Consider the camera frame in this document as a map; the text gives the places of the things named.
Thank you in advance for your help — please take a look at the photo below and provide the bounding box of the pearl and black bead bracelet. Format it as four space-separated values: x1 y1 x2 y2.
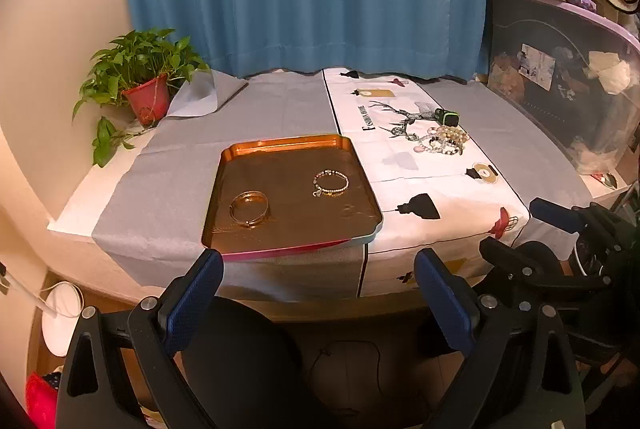
418 135 467 157

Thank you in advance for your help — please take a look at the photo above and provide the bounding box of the cream pearl bracelet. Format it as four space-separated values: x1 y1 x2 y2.
429 123 471 150

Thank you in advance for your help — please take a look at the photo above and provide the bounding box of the green black sport watch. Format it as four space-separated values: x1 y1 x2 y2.
433 108 460 128

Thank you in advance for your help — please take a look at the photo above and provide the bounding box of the dark cord necklace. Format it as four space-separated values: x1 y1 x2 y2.
384 116 426 143

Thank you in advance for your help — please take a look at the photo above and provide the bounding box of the thin beaded bracelet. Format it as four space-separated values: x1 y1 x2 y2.
311 168 350 199

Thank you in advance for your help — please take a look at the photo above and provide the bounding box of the gold bangle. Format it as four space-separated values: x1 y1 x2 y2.
229 189 270 229

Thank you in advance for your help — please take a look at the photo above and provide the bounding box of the red floral bag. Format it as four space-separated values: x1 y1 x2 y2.
25 371 62 429

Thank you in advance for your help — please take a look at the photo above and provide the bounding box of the white floor lamp base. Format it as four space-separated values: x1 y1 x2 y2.
41 282 84 357

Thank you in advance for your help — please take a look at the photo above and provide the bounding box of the white printed table runner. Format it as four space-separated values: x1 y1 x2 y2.
322 68 529 297

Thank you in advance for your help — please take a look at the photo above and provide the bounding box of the black chair seat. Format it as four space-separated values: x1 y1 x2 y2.
181 297 322 428

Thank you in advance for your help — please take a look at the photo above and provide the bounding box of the orange metal tray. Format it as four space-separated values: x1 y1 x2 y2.
202 134 383 261

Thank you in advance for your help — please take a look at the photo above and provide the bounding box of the green potted plant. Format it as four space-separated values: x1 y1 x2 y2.
72 28 208 168

